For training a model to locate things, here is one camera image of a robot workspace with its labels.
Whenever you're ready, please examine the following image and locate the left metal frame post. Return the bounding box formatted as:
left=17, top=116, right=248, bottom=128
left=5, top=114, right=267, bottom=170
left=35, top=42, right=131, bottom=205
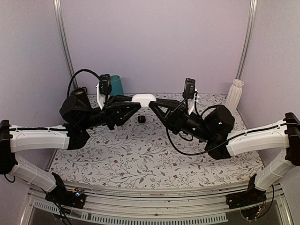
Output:
left=53, top=0, right=75, bottom=77

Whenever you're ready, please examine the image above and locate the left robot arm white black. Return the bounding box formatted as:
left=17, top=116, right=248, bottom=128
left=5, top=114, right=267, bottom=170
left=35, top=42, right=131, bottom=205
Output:
left=0, top=93, right=142, bottom=203

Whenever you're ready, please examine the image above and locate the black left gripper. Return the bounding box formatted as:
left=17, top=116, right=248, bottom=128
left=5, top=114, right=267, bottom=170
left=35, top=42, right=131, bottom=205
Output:
left=79, top=94, right=143, bottom=130

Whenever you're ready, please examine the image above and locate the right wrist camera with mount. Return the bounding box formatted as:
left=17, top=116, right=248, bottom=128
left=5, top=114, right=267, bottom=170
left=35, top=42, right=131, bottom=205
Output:
left=182, top=78, right=198, bottom=115

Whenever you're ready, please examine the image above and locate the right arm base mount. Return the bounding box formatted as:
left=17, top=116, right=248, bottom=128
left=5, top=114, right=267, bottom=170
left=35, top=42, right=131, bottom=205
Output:
left=226, top=174, right=267, bottom=209

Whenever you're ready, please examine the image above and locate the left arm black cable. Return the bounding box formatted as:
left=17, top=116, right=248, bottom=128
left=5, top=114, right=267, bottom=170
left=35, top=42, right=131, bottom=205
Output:
left=66, top=68, right=101, bottom=97

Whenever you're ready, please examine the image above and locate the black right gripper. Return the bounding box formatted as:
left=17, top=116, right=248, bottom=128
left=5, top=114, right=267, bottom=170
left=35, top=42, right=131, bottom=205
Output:
left=149, top=98, right=214, bottom=143

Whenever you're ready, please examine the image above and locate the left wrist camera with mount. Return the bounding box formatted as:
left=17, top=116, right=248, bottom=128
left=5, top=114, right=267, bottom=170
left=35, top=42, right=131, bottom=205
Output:
left=96, top=74, right=112, bottom=110

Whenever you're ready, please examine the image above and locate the white earbud case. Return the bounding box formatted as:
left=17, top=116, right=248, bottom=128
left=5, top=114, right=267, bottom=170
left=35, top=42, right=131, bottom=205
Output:
left=131, top=94, right=157, bottom=108

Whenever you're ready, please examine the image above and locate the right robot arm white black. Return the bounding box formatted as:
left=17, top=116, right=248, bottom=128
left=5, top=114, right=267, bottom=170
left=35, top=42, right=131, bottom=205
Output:
left=149, top=99, right=300, bottom=204

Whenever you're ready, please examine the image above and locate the teal tapered vase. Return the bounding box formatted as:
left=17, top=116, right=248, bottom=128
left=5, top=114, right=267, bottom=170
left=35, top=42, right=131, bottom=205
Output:
left=110, top=75, right=124, bottom=96

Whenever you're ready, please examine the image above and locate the right metal frame post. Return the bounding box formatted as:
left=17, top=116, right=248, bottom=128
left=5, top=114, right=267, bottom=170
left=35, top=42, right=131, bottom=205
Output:
left=236, top=0, right=257, bottom=80

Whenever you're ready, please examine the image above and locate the white ribbed vase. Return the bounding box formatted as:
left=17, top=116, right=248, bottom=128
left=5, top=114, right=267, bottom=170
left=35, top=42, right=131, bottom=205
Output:
left=225, top=79, right=244, bottom=114

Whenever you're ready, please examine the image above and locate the black earbud case left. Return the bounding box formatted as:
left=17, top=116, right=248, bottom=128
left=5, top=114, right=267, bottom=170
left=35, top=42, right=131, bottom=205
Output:
left=138, top=115, right=146, bottom=124

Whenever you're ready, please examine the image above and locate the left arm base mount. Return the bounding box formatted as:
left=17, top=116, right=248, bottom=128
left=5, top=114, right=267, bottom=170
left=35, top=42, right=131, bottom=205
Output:
left=45, top=173, right=87, bottom=209

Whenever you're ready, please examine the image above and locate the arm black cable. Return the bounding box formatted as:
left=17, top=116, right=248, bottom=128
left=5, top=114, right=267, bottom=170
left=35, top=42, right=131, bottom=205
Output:
left=166, top=93, right=293, bottom=156
left=66, top=68, right=101, bottom=97

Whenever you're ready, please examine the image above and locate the metal front rail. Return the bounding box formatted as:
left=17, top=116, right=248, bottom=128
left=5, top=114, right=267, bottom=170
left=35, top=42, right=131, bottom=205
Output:
left=20, top=182, right=295, bottom=225

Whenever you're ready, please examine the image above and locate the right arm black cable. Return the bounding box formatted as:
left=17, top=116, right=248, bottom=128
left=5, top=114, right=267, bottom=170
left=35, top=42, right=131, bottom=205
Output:
left=166, top=93, right=293, bottom=156

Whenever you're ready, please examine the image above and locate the metal frame post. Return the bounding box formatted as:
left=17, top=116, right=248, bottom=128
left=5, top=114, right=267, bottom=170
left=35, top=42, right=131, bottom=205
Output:
left=236, top=0, right=257, bottom=80
left=53, top=0, right=75, bottom=77

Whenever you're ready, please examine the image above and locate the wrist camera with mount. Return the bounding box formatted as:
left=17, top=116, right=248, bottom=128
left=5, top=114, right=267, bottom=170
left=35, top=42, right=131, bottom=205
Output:
left=182, top=78, right=198, bottom=115
left=96, top=74, right=112, bottom=110

